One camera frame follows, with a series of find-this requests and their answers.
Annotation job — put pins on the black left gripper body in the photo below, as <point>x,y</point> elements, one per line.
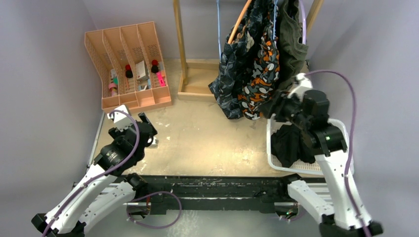
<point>117,133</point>

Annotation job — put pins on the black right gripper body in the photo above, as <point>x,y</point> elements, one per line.
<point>288,110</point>

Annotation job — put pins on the black shorts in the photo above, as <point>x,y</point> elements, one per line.
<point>288,147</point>

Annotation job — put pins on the grey leaf pattern shorts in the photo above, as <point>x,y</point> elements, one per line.
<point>235,63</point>

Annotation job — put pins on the light blue hanger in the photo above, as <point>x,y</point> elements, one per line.
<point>218,29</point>

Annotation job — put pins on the orange hanger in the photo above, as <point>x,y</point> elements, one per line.
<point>241,15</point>

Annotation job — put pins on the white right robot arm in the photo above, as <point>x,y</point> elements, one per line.
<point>326,140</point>

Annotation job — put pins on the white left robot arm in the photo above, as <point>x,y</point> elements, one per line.
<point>83,206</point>

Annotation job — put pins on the orange camouflage shorts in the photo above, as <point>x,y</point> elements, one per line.
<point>264,73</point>

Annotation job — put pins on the dark olive green shorts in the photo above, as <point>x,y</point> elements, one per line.
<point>292,52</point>

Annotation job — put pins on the purple hanger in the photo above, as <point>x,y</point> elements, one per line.
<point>303,20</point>

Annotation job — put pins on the pink marker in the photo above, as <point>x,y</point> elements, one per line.
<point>161,80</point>

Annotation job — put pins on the pink tape roll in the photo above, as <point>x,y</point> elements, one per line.
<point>113,87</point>

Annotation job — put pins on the red black item left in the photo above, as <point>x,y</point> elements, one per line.
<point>128,71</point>

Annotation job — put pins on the red black item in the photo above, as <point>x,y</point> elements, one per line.
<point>155,66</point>
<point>128,71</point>

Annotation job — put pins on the orange plastic file organizer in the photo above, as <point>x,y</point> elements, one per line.
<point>130,65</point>

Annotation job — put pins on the red black item right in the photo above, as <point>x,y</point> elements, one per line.
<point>155,66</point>

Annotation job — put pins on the white box in organizer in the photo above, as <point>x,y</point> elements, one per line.
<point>141,71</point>

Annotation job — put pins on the white plastic laundry basket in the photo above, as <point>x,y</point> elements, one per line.
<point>300,166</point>

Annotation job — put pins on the wooden clothes rack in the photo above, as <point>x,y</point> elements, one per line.
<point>198,73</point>

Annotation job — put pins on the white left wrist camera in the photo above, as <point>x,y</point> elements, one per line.
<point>121,121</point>

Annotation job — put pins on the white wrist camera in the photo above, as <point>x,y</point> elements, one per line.
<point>121,121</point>
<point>301,84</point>

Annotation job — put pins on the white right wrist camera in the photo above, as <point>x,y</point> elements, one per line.
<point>301,84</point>

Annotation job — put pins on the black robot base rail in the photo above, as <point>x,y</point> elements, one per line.
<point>159,193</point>

